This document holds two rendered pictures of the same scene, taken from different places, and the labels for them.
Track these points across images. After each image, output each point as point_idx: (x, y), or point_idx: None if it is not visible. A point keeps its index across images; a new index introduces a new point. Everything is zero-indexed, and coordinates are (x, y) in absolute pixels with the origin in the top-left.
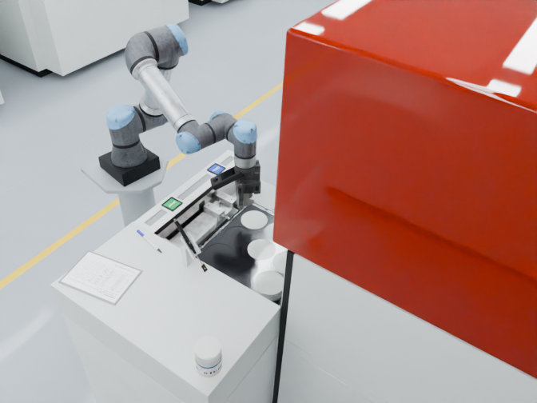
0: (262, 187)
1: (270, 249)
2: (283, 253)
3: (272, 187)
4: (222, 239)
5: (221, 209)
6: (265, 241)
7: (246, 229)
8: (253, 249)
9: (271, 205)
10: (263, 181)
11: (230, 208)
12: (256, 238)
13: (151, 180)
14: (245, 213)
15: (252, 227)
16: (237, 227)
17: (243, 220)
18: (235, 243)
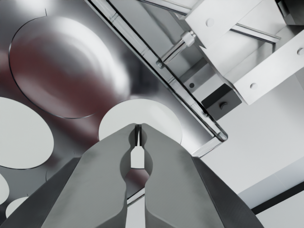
0: (285, 150)
1: (10, 157)
2: (0, 181)
3: (273, 168)
4: (41, 10)
5: (216, 37)
6: (42, 151)
7: (97, 108)
8: (5, 116)
9: (223, 157)
10: (303, 155)
11: (226, 71)
12: (54, 131)
13: None
14: (172, 117)
15: (106, 128)
16: (110, 82)
17: (143, 106)
18: (26, 60)
